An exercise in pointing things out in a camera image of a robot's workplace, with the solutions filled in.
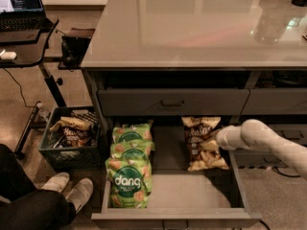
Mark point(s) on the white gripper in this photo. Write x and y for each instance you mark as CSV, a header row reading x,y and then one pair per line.
x,y
224,137

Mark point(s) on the brown sea salt chip bag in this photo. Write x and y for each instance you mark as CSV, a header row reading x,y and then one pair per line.
x,y
204,151

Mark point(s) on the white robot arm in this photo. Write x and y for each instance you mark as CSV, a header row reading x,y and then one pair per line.
x,y
255,135

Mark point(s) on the open grey middle drawer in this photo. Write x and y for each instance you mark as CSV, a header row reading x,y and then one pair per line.
x,y
182,200

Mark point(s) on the back green dang chip bag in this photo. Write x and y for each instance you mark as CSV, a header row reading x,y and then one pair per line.
x,y
126,132

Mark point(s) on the green dang chip bag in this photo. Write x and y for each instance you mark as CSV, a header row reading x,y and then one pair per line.
x,y
126,132
131,182
134,149

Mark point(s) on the grey counter cabinet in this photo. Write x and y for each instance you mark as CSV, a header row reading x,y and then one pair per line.
x,y
210,44

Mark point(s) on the middle green dang chip bag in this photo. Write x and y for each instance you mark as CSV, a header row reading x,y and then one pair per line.
x,y
134,149

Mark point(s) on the grey top drawer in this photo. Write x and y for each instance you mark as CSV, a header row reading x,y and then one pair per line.
x,y
170,102

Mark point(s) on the front green dang chip bag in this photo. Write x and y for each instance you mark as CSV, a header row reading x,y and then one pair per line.
x,y
131,182

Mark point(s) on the cream chip bag in crate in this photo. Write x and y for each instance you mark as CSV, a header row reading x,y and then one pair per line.
x,y
75,123

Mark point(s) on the brown chip bag in crate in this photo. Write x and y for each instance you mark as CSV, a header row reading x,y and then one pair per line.
x,y
75,138

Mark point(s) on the dark green plastic crate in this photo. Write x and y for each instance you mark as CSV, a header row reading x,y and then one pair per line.
x,y
63,158

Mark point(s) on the right white shoe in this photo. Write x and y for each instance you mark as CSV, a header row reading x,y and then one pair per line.
x,y
80,194

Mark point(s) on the white shoe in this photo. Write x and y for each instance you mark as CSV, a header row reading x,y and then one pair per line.
x,y
80,194
57,182

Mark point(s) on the left white shoe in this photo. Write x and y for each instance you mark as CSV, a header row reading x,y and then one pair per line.
x,y
57,182

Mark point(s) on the black clamp device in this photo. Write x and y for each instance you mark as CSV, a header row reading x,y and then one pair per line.
x,y
73,47

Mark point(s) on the black trouser legs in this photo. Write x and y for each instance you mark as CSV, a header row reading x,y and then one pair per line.
x,y
30,208

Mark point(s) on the black side desk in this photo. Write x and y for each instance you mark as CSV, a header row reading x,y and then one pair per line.
x,y
30,55

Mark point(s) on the open laptop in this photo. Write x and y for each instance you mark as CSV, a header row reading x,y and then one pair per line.
x,y
20,21

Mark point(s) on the white computer mouse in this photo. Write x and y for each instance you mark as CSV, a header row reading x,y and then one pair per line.
x,y
8,55

